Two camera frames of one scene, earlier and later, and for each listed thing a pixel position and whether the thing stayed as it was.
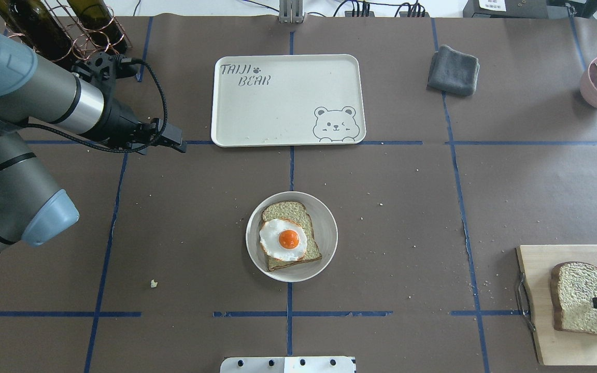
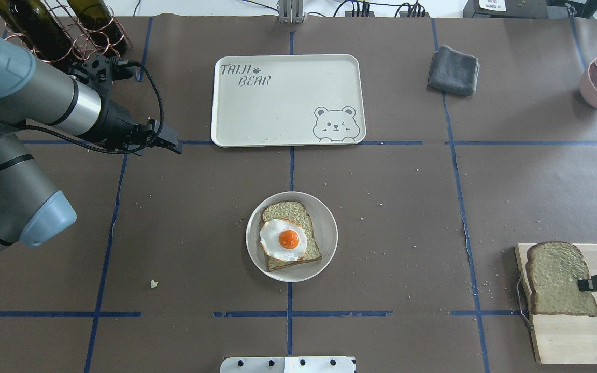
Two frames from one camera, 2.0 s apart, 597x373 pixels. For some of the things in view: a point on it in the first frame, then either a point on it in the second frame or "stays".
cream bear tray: (288, 100) stays
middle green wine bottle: (34, 25) stays
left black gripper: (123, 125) stays
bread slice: (573, 285) to (553, 269)
